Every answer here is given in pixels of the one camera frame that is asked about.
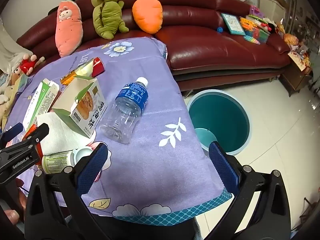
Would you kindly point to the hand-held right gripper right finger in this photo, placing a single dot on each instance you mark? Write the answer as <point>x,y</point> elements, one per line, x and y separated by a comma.
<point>225,165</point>

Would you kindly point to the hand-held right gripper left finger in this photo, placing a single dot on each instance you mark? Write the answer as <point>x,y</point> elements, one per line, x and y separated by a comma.
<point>92,165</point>

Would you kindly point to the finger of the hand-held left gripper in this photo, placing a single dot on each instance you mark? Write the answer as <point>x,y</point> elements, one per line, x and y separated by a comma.
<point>41,130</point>
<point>15,131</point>

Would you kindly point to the white paper towel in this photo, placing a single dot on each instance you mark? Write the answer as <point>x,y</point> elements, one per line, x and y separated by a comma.
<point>57,135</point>

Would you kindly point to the red wrapper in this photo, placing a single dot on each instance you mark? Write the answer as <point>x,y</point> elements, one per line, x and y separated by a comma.
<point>37,150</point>

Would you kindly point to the green and white box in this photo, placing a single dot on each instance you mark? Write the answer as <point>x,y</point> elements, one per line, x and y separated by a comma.
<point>41,100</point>

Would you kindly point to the small white pill bottle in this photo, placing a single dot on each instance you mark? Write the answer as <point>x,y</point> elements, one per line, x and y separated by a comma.
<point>57,161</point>

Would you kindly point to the white-green cardboard box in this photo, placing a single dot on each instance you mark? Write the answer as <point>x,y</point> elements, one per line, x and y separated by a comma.
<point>85,110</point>

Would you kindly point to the teal round bin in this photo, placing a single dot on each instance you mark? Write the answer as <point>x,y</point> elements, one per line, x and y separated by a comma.
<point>217,115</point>

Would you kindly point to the clear plastic water bottle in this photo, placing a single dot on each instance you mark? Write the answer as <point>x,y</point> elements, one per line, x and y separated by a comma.
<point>120,120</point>

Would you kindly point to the yellow snack packet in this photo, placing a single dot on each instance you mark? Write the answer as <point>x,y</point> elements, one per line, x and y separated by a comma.
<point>83,70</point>

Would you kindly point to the red soda can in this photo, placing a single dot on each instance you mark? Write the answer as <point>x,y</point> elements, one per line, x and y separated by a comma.
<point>98,67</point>

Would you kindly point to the person's left hand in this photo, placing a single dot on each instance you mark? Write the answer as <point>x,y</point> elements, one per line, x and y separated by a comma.
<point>11,216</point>

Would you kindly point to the beige plush toy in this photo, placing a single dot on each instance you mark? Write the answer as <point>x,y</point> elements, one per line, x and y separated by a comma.
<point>7,100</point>

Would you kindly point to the purple floral blanket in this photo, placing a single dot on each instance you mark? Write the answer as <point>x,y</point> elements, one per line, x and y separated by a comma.
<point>155,170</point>

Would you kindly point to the small red plush toy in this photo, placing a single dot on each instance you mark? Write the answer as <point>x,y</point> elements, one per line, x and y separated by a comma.
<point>26,66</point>

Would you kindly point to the person's jeans leg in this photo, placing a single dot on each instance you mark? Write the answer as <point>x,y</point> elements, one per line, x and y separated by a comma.
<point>201,230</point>

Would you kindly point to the white cloth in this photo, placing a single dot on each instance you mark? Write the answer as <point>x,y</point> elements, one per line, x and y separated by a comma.
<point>10,50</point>

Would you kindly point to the pink plush toy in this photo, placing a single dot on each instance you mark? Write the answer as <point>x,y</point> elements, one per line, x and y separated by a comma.
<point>68,32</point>

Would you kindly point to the wooden side table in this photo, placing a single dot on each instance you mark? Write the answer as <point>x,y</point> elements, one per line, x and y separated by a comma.
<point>295,77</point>

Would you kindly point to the dark red leather sofa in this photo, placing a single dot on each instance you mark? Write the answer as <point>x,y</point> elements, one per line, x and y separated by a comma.
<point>200,42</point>

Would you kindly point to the green dinosaur plush toy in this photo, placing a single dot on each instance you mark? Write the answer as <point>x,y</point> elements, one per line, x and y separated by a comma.
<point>107,17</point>

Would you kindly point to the pile of colourful toys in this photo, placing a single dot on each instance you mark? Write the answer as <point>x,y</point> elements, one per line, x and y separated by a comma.
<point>257,30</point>

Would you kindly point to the pile of snack packets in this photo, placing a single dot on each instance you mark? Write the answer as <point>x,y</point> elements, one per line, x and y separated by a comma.
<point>292,42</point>

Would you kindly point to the teal picture book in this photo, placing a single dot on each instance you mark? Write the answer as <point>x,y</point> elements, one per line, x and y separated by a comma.
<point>233,25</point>

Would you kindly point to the orange carrot plush toy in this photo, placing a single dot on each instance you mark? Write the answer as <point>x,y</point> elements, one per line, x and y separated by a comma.
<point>147,15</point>

